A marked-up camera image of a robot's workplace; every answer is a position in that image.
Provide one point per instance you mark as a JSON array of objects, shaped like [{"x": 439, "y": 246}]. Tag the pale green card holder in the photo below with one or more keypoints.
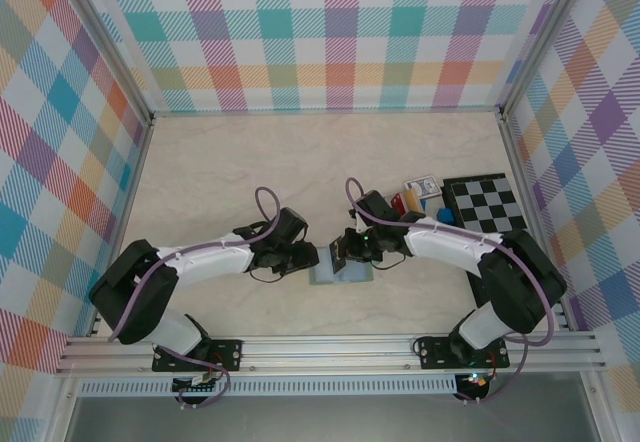
[{"x": 321, "y": 272}]

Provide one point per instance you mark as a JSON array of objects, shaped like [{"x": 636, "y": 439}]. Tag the dark plastic card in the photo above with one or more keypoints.
[{"x": 342, "y": 261}]

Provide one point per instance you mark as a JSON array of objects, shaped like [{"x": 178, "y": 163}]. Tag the gold card with black stripe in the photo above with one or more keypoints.
[{"x": 413, "y": 200}]

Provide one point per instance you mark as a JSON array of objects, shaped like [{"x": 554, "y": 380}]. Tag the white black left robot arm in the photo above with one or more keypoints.
[{"x": 210, "y": 262}]

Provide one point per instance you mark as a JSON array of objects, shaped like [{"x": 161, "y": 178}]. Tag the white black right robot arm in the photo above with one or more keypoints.
[{"x": 450, "y": 244}]

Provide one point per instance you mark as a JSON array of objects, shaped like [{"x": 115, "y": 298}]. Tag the blue playing card box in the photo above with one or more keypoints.
[{"x": 422, "y": 187}]

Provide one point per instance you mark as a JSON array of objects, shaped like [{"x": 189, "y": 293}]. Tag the clear plastic tray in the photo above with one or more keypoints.
[{"x": 375, "y": 206}]

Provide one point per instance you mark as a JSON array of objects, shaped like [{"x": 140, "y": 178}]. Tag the small blue block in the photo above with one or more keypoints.
[{"x": 445, "y": 216}]

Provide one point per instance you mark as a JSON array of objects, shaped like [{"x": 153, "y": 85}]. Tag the black grey chessboard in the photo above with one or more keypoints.
[{"x": 480, "y": 207}]

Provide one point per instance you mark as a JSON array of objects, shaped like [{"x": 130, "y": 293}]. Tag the grey metal panel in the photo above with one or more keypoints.
[{"x": 325, "y": 419}]

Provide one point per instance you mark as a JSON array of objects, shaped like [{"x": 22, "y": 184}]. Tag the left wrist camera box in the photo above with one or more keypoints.
[{"x": 292, "y": 222}]

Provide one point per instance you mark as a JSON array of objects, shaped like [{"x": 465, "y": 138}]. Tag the wide aluminium mounting rail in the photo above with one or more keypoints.
[{"x": 325, "y": 354}]

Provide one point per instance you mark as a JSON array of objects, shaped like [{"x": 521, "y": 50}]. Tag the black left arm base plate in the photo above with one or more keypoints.
[{"x": 227, "y": 354}]

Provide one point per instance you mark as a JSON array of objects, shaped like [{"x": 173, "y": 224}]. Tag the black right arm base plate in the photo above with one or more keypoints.
[{"x": 432, "y": 352}]

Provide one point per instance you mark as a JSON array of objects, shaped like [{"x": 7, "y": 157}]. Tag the aluminium frame post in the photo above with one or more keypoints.
[
  {"x": 541, "y": 37},
  {"x": 107, "y": 42}
]

